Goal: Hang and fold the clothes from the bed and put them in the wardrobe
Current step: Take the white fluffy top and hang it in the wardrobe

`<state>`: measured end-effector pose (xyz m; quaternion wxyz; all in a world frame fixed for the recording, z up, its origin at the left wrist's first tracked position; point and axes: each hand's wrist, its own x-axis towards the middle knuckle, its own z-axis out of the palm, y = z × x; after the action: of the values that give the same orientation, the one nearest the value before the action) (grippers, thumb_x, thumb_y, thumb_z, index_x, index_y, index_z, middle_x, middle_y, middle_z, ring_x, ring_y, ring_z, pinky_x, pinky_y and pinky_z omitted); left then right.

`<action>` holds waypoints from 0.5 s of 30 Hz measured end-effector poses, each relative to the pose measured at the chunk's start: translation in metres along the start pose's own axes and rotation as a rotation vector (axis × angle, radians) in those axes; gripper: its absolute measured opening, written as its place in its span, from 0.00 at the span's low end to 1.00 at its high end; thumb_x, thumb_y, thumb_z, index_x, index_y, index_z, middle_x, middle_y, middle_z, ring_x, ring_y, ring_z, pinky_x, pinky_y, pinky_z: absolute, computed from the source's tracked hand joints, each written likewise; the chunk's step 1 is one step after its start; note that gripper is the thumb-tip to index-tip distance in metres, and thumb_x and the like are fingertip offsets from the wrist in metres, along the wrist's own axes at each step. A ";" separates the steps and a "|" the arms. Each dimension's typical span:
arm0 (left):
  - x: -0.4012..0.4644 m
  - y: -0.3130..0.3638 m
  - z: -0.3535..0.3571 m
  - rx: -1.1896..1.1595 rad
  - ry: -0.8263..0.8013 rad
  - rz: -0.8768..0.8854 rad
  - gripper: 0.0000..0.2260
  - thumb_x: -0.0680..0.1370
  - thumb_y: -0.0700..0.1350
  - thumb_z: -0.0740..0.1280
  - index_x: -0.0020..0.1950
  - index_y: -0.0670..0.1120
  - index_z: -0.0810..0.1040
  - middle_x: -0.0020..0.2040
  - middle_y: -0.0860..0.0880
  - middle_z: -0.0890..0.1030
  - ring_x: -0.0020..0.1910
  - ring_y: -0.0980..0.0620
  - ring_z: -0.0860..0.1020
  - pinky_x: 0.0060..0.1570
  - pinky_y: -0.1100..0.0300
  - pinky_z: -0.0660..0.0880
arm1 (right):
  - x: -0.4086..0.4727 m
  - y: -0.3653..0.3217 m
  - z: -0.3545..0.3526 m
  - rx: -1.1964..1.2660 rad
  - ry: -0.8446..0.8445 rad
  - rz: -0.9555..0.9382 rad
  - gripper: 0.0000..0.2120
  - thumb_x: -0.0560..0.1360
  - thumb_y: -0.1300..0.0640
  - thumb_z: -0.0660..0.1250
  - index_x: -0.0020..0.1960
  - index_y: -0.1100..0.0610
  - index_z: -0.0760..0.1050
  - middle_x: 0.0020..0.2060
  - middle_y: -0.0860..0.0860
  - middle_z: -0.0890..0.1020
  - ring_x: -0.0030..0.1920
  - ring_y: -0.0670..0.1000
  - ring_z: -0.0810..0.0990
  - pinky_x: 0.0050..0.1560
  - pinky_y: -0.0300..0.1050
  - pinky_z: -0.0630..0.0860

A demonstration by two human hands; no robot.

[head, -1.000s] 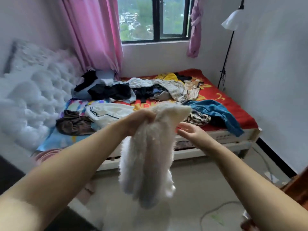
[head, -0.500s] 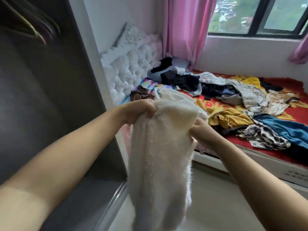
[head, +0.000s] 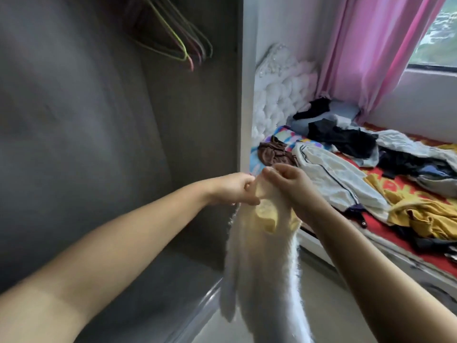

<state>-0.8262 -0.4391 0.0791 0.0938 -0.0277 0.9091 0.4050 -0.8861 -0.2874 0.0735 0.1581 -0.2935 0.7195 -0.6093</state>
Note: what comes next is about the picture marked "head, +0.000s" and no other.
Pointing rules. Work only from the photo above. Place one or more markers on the person's right hand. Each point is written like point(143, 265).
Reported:
point(293, 185)

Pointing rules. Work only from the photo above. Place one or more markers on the person's left hand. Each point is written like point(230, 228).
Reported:
point(232, 189)

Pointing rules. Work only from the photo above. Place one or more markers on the white fluffy sweater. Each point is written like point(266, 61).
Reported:
point(264, 282)

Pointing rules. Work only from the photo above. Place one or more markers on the pile of mixed clothes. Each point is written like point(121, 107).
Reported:
point(400, 182)

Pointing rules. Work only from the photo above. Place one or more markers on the grey wardrobe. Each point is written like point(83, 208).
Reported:
point(78, 125)

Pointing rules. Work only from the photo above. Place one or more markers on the person's right forearm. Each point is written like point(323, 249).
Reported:
point(385, 282)

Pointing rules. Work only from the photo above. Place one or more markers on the person's left forearm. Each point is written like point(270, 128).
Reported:
point(100, 260)

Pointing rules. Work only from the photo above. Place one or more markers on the brown top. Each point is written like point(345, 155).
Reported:
point(275, 153)

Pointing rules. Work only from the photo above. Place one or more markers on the blue patterned pillow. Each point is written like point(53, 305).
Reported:
point(285, 133)

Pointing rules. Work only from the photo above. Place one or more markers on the white tufted headboard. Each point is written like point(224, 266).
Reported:
point(282, 85)

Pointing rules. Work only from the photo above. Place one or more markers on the red and yellow blanket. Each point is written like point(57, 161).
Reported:
point(385, 228)

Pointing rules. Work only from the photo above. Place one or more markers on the wide pink curtain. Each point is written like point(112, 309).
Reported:
point(371, 46)

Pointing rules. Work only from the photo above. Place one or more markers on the dark framed window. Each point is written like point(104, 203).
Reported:
point(439, 39)

